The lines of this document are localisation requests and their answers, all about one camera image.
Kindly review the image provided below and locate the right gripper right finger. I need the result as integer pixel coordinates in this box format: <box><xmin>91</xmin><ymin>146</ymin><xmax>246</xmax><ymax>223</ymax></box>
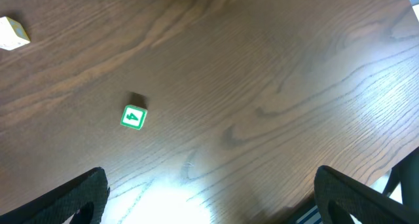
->
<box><xmin>314</xmin><ymin>166</ymin><xmax>418</xmax><ymax>224</ymax></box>

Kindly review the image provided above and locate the green number 4 block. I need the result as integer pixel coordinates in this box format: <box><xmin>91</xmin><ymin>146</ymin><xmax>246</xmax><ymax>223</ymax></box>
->
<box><xmin>120</xmin><ymin>105</ymin><xmax>147</xmax><ymax>130</ymax></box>

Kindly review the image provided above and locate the plain wooden block top right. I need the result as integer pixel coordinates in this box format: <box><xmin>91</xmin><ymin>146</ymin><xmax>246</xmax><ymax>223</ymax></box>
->
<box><xmin>1</xmin><ymin>16</ymin><xmax>31</xmax><ymax>50</ymax></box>

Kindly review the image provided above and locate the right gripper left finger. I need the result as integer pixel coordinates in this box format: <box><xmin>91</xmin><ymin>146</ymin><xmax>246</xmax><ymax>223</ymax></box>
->
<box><xmin>1</xmin><ymin>167</ymin><xmax>110</xmax><ymax>224</ymax></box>

